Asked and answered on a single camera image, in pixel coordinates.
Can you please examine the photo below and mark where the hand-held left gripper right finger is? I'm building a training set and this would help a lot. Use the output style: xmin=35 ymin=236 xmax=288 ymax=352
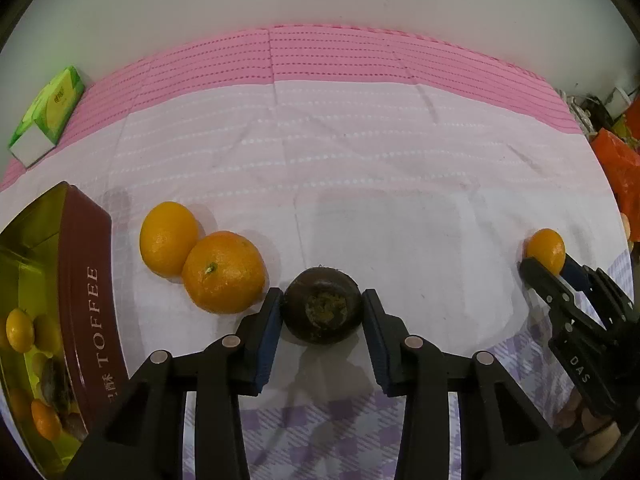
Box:
xmin=361 ymin=288 xmax=581 ymax=480

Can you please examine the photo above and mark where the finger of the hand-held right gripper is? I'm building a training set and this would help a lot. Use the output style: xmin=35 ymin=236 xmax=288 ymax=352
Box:
xmin=559 ymin=254 xmax=637 ymax=329
xmin=519 ymin=256 xmax=601 ymax=333

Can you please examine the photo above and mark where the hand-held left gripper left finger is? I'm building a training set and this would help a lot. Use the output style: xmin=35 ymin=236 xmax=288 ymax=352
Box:
xmin=65 ymin=287 xmax=283 ymax=480

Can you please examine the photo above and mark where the small orange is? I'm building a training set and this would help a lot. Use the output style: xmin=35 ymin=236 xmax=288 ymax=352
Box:
xmin=525 ymin=228 xmax=567 ymax=276
xmin=30 ymin=399 xmax=63 ymax=442

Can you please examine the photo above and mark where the dark brown round fruit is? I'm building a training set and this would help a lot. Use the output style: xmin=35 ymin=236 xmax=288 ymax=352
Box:
xmin=40 ymin=357 xmax=71 ymax=411
xmin=283 ymin=266 xmax=363 ymax=345

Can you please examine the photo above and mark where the dark red tin box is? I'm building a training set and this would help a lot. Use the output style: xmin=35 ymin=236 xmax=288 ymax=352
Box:
xmin=0 ymin=182 xmax=132 ymax=478

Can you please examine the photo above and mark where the small brown kiwi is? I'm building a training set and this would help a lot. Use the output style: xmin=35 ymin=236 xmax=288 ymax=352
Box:
xmin=62 ymin=412 xmax=88 ymax=438

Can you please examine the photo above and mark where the person's right hand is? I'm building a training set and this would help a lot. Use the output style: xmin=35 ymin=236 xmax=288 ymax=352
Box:
xmin=555 ymin=392 xmax=623 ymax=466

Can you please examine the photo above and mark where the large orange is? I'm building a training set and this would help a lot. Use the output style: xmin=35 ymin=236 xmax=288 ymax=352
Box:
xmin=181 ymin=230 xmax=266 ymax=316

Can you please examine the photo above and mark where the orange plastic bag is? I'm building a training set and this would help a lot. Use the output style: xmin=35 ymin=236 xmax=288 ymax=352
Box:
xmin=590 ymin=128 xmax=640 ymax=241

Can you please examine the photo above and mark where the yellow-orange lemon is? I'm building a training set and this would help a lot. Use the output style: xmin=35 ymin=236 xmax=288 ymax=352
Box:
xmin=139 ymin=201 xmax=200 ymax=277

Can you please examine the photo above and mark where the white lilac checked cloth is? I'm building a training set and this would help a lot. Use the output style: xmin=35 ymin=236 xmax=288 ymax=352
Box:
xmin=0 ymin=80 xmax=633 ymax=480

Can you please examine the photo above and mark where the green tissue box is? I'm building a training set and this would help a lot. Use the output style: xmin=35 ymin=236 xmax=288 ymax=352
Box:
xmin=8 ymin=65 xmax=85 ymax=168

